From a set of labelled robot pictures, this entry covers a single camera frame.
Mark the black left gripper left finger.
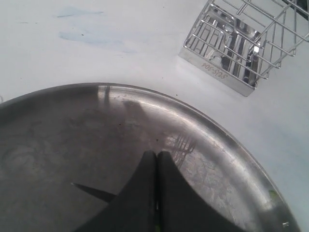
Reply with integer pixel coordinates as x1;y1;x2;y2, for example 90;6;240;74
76;151;157;232

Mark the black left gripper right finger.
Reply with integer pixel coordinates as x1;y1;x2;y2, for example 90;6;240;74
156;151;241;232

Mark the round stainless steel plate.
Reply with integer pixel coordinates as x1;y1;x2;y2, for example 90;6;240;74
0;83;300;232

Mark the chrome wire utensil holder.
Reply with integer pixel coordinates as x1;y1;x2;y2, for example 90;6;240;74
179;0;309;96

